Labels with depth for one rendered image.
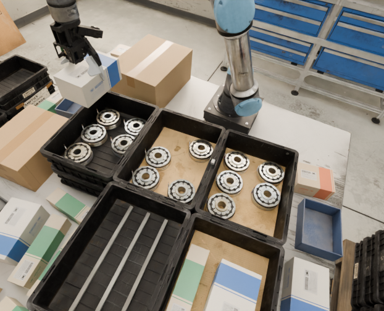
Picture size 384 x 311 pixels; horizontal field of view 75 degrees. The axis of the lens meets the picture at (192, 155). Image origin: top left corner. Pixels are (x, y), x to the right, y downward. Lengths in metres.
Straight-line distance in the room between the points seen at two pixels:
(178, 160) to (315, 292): 0.66
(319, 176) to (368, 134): 1.74
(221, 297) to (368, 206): 1.80
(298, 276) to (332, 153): 0.72
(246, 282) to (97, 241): 0.48
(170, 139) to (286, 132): 0.67
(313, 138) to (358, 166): 1.14
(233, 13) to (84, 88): 0.52
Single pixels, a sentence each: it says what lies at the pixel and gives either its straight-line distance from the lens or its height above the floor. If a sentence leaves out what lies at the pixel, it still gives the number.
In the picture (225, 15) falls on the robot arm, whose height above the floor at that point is 1.35.
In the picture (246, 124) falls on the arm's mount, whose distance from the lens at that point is 1.28.
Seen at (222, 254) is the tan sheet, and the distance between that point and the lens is 0.89.
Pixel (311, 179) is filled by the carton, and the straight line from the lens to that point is 1.22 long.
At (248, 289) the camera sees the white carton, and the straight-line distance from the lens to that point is 0.79.
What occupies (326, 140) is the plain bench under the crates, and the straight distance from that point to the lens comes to 1.54.
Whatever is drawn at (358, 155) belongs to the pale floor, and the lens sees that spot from 2.69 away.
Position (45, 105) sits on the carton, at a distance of 1.50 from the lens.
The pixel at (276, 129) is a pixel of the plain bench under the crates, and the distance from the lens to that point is 1.46.
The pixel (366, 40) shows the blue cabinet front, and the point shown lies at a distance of 2.73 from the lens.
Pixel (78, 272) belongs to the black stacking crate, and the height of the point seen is 0.83.
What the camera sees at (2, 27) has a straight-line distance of 3.65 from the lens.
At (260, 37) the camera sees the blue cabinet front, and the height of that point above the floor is 0.46.
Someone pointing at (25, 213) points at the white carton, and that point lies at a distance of 1.11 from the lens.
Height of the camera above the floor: 1.68
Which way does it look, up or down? 53 degrees down
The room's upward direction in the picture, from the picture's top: 7 degrees clockwise
